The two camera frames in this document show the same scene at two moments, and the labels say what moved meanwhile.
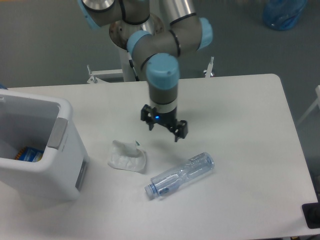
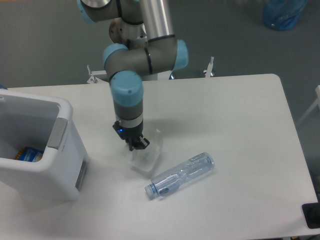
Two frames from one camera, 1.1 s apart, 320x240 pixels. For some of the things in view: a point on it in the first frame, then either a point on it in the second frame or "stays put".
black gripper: (150, 115) to (130, 135)
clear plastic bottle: (167, 182) stays put
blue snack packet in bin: (28, 154) stays put
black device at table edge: (311, 212) stays put
